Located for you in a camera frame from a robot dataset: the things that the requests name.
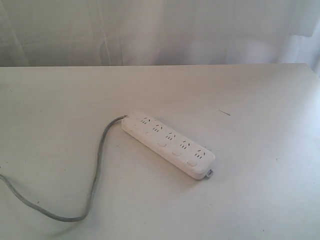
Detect white five-socket power strip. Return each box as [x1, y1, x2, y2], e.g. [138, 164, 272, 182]
[121, 112, 215, 180]

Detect white sheer curtain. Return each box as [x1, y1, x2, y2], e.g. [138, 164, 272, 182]
[0, 0, 320, 67]

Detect grey power cord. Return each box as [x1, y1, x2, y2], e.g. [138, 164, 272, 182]
[0, 114, 131, 222]

